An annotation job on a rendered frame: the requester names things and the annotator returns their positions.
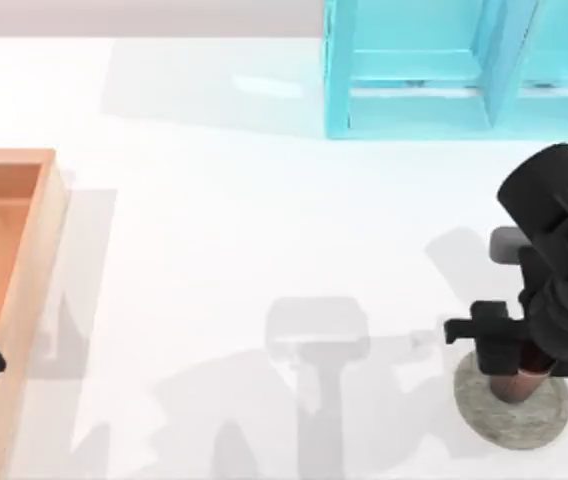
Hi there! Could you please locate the grey round coaster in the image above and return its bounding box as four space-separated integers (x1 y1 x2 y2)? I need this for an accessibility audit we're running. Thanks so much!
453 349 568 448

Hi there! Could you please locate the pale grey rounded box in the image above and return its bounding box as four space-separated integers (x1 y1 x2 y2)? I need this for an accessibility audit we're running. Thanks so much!
488 225 533 267

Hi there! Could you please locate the brown cup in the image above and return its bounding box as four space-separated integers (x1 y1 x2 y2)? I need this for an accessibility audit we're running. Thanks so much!
491 344 554 405

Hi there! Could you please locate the light blue rack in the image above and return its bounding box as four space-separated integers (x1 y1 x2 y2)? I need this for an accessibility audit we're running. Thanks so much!
322 0 568 141

